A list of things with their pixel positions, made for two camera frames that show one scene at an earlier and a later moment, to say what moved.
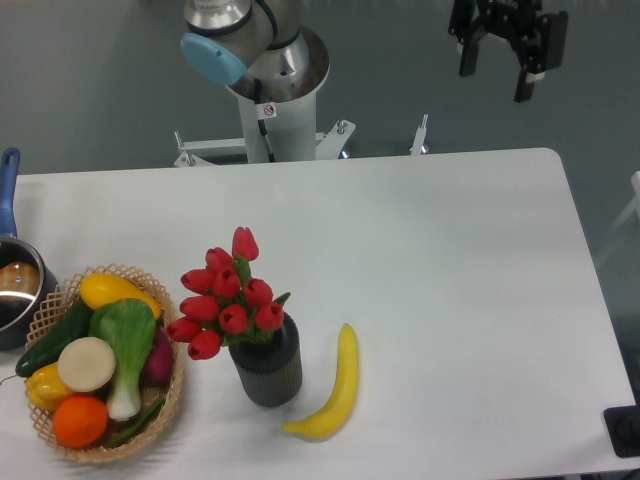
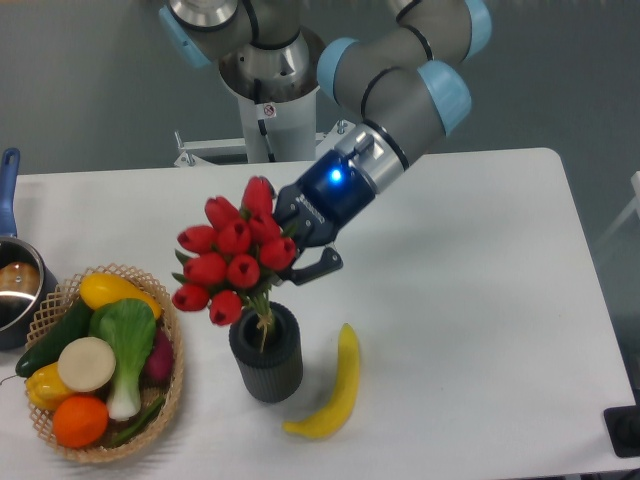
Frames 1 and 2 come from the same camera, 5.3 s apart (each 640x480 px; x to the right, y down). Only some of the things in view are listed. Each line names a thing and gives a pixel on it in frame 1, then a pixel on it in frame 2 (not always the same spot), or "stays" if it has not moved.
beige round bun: [86, 364] stays
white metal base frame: [327, 145] stays
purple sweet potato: [159, 367] stays
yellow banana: [334, 414] stays
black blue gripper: [513, 18] → [312, 209]
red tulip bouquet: [224, 306] → [231, 261]
